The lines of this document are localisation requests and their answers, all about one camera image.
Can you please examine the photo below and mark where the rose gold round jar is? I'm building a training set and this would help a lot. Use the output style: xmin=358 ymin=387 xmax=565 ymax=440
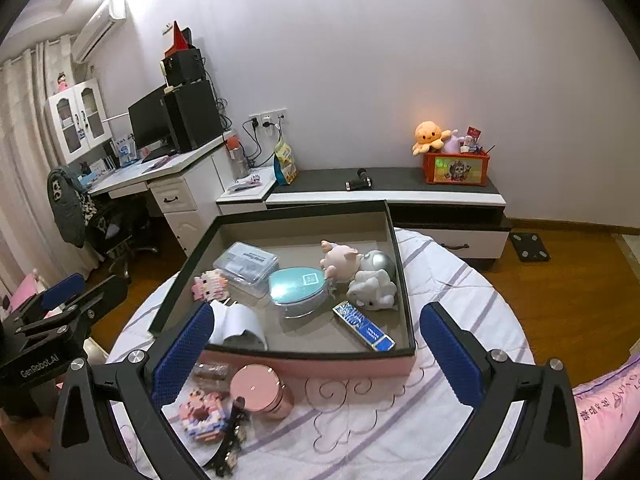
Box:
xmin=230 ymin=364 xmax=295 ymax=422

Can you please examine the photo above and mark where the orange octopus plush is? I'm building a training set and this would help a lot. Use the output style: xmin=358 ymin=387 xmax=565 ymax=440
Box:
xmin=412 ymin=121 xmax=451 ymax=156

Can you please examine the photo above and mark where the teal round case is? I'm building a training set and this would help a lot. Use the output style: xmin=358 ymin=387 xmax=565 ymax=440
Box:
xmin=267 ymin=266 xmax=335 ymax=320

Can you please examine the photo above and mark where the black keychain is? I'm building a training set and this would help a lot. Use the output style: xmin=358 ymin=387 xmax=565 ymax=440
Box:
xmin=207 ymin=396 xmax=251 ymax=478

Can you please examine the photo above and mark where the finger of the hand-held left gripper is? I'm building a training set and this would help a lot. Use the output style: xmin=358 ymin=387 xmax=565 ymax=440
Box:
xmin=10 ymin=272 xmax=86 ymax=333
xmin=30 ymin=275 xmax=129 ymax=346

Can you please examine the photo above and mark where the white air conditioner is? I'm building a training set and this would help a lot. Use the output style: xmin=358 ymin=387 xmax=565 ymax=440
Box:
xmin=70 ymin=0 xmax=128 ymax=65

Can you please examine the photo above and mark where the yellow blue snack bag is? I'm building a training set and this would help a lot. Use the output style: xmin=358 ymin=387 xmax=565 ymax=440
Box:
xmin=272 ymin=140 xmax=298 ymax=186

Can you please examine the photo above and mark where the blue rectangular tube box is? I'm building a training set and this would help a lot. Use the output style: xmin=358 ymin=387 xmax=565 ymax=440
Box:
xmin=332 ymin=301 xmax=396 ymax=352

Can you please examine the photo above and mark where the clear plastic case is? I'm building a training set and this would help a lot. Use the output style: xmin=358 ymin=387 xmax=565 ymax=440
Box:
xmin=212 ymin=241 xmax=279 ymax=298

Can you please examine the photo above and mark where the black speaker box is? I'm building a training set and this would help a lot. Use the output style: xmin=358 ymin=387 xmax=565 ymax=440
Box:
xmin=161 ymin=49 xmax=205 ymax=88

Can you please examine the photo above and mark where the magazine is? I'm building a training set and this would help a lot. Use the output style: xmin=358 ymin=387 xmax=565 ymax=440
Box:
xmin=227 ymin=175 xmax=263 ymax=193

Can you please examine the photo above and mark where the large black pink box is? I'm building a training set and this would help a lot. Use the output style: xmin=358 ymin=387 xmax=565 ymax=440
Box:
xmin=147 ymin=200 xmax=418 ymax=377

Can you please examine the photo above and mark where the white desk with drawers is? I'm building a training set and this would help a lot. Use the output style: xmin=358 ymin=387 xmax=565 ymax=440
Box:
xmin=87 ymin=132 xmax=238 ymax=256

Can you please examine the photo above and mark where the black office chair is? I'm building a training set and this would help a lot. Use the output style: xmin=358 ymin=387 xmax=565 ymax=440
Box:
xmin=85 ymin=195 xmax=161 ymax=281

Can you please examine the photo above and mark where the pink donut block figure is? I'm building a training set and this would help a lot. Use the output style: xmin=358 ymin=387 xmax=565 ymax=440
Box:
xmin=178 ymin=390 xmax=228 ymax=443

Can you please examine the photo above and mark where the white plastic device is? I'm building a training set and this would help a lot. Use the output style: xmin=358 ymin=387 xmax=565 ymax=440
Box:
xmin=207 ymin=300 xmax=268 ymax=351

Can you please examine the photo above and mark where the orange storage box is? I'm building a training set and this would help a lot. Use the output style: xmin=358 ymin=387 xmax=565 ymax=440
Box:
xmin=422 ymin=151 xmax=491 ymax=188

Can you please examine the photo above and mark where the white glass-door cabinet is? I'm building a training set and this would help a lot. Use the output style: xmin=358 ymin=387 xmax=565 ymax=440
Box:
xmin=45 ymin=79 xmax=113 ymax=165

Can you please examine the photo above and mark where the pink pig toy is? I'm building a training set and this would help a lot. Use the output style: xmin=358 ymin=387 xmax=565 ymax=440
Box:
xmin=320 ymin=240 xmax=363 ymax=281

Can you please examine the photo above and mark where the silver bottle with red lid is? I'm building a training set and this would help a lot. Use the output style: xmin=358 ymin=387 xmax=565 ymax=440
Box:
xmin=227 ymin=137 xmax=250 ymax=178

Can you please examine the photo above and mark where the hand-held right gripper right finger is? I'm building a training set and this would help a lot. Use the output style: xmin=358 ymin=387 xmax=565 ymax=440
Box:
xmin=419 ymin=302 xmax=586 ymax=480

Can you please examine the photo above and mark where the black bathroom scale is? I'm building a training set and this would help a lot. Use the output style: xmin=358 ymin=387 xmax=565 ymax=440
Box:
xmin=510 ymin=231 xmax=551 ymax=262

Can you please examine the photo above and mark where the beige curtain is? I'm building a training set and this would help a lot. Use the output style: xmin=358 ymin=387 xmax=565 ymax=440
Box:
xmin=0 ymin=35 xmax=101 ymax=301

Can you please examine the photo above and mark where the dark grey jacket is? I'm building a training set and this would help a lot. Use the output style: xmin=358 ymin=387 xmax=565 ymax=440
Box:
xmin=47 ymin=164 xmax=98 ymax=248

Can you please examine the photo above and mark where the pink blanket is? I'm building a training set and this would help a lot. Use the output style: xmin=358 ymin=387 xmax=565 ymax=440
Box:
xmin=570 ymin=355 xmax=640 ymax=480

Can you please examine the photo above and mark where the white wall socket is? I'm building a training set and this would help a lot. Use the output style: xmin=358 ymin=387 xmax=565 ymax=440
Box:
xmin=248 ymin=106 xmax=288 ymax=123

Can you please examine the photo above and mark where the black computer monitor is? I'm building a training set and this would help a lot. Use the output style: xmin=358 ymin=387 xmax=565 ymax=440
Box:
xmin=127 ymin=85 xmax=173 ymax=153

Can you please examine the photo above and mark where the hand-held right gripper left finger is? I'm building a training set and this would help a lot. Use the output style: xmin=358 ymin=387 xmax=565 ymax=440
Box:
xmin=50 ymin=301 xmax=216 ymax=480

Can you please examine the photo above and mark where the black computer tower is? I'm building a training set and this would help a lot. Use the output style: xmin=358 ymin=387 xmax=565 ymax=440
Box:
xmin=164 ymin=80 xmax=223 ymax=152

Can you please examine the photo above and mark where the white elephant toy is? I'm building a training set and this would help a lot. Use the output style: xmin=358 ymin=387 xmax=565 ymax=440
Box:
xmin=346 ymin=250 xmax=399 ymax=313

